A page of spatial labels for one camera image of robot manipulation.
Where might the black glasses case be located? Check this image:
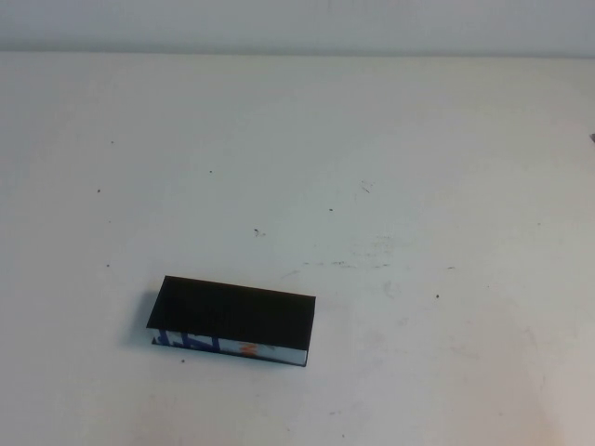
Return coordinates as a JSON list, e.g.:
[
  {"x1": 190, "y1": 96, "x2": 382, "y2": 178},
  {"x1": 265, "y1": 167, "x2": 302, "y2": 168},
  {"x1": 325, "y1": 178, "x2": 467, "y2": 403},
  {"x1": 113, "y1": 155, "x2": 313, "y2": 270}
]
[{"x1": 147, "y1": 274, "x2": 317, "y2": 370}]

